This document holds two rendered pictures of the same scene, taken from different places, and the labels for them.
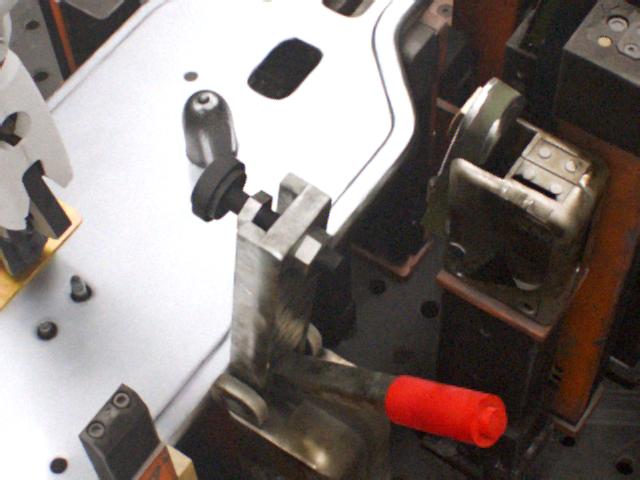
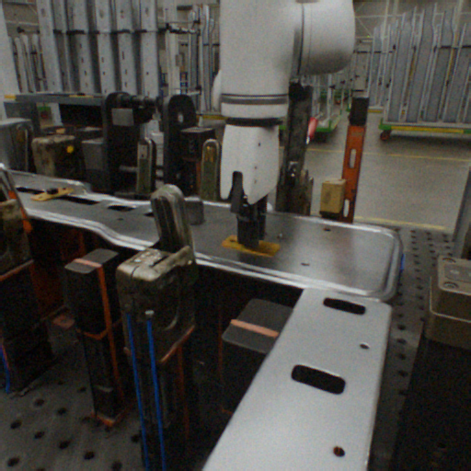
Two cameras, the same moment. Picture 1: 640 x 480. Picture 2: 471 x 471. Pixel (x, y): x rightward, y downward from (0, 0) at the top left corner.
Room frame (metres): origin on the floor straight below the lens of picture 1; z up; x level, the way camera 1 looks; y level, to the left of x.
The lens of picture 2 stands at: (0.55, 0.67, 1.25)
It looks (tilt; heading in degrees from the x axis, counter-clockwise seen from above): 24 degrees down; 257
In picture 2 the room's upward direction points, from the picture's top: straight up
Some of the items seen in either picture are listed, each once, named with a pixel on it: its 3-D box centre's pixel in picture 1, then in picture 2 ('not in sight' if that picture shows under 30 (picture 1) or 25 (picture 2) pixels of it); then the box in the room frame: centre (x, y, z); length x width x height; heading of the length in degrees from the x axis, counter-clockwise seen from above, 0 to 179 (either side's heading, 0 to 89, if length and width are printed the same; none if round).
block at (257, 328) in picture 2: not in sight; (259, 412); (0.44, 0.33, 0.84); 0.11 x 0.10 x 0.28; 51
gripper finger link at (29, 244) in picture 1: (30, 235); (258, 215); (0.40, 0.16, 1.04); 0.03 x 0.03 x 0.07; 51
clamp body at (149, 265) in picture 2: not in sight; (163, 370); (0.55, 0.26, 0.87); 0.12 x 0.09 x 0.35; 51
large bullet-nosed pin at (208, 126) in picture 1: (209, 130); (194, 212); (0.48, 0.06, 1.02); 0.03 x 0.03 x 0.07
